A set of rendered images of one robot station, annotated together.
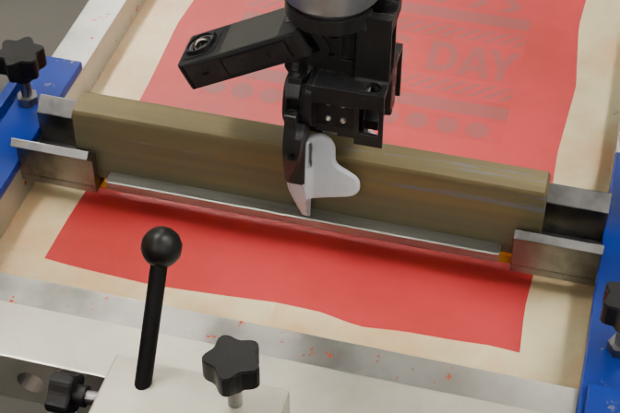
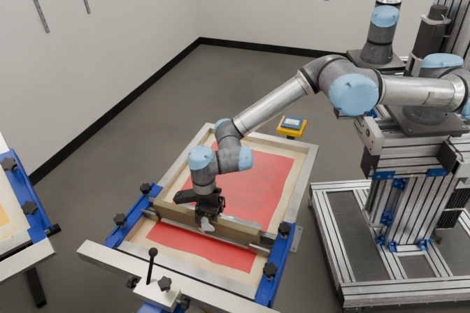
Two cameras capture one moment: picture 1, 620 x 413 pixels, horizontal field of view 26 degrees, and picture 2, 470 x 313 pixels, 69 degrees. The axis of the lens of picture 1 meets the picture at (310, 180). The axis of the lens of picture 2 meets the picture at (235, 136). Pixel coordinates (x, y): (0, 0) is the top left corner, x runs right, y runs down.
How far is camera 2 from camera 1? 0.34 m
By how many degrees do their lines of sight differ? 9
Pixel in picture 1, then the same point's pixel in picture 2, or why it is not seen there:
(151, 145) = (170, 213)
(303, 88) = (198, 207)
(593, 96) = (284, 201)
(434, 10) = (251, 174)
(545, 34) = (276, 182)
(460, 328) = (236, 265)
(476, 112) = (254, 204)
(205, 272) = (180, 244)
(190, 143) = (178, 214)
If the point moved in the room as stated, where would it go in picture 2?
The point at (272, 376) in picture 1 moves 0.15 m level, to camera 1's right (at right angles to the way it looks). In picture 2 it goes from (181, 281) to (230, 286)
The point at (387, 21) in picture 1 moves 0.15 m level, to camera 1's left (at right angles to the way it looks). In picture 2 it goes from (215, 195) to (169, 193)
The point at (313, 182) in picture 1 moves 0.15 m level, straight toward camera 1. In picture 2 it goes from (203, 227) to (194, 266)
